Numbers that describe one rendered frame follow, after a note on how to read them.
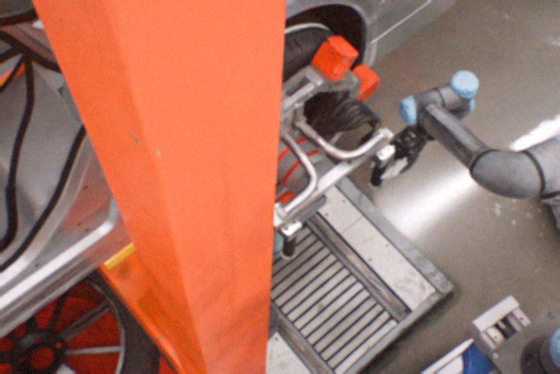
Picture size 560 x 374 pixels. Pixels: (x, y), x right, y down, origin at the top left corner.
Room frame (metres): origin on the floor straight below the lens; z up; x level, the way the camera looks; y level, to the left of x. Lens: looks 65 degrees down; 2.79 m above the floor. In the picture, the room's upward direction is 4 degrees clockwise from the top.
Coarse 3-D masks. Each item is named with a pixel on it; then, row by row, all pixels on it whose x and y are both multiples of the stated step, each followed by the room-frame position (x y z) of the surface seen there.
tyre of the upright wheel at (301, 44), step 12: (288, 24) 1.25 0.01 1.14; (288, 36) 1.20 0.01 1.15; (300, 36) 1.21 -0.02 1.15; (312, 36) 1.23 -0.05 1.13; (324, 36) 1.26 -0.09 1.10; (288, 48) 1.16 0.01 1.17; (300, 48) 1.17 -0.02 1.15; (312, 48) 1.19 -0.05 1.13; (288, 60) 1.13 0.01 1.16; (300, 60) 1.15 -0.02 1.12; (288, 72) 1.13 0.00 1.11
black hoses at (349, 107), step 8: (344, 104) 1.08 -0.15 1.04; (352, 104) 1.08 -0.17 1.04; (360, 104) 1.10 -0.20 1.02; (336, 112) 1.07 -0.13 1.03; (344, 112) 1.06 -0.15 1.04; (352, 112) 1.06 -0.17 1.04; (360, 112) 1.06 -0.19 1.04; (368, 112) 1.08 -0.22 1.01; (320, 120) 1.06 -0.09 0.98; (328, 120) 1.05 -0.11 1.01; (336, 120) 1.04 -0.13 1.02; (344, 120) 1.04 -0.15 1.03; (352, 120) 1.04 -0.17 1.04; (360, 120) 1.04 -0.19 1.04; (368, 120) 1.04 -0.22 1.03; (376, 120) 1.06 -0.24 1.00; (320, 128) 1.04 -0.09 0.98; (328, 128) 1.03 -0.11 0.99; (336, 128) 1.03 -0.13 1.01; (344, 128) 1.02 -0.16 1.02; (352, 128) 1.02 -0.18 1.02; (328, 136) 1.02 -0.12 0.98
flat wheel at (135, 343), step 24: (72, 288) 0.73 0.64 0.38; (96, 288) 0.70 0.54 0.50; (120, 312) 0.63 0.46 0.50; (24, 336) 0.54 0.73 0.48; (48, 336) 0.56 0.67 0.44; (72, 336) 0.55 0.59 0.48; (120, 336) 0.55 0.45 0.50; (144, 336) 0.56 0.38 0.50; (0, 360) 0.47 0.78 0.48; (24, 360) 0.48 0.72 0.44; (120, 360) 0.48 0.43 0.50; (144, 360) 0.49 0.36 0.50
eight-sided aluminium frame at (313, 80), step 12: (300, 72) 1.12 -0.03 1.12; (312, 72) 1.12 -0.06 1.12; (348, 72) 1.22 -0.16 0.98; (288, 84) 1.08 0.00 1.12; (300, 84) 1.10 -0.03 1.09; (312, 84) 1.09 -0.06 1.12; (324, 84) 1.10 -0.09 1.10; (336, 84) 1.14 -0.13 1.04; (348, 84) 1.18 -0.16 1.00; (300, 96) 1.05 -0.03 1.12; (336, 96) 1.22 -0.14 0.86; (348, 96) 1.19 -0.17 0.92; (288, 108) 1.02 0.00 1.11; (324, 120) 1.21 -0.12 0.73; (276, 192) 1.01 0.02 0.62
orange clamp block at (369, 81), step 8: (352, 72) 1.29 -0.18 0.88; (360, 72) 1.29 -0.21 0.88; (368, 72) 1.29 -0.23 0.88; (360, 80) 1.26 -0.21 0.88; (368, 80) 1.27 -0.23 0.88; (376, 80) 1.27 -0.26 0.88; (360, 88) 1.24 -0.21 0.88; (368, 88) 1.24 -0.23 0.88; (376, 88) 1.27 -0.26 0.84; (360, 96) 1.22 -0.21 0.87; (368, 96) 1.25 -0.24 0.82
